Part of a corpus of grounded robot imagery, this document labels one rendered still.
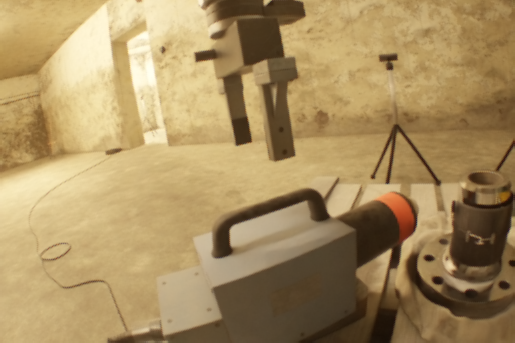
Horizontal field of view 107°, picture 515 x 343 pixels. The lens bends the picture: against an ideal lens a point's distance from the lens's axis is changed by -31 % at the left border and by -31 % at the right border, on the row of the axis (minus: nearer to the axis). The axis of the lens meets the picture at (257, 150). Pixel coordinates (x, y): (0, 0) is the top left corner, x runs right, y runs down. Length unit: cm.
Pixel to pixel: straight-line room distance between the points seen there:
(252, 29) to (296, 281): 30
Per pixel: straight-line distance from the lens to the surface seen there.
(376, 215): 48
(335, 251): 38
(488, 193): 54
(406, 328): 59
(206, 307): 38
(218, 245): 37
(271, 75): 25
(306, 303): 41
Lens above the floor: 60
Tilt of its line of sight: 12 degrees down
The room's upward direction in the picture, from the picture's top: 10 degrees counter-clockwise
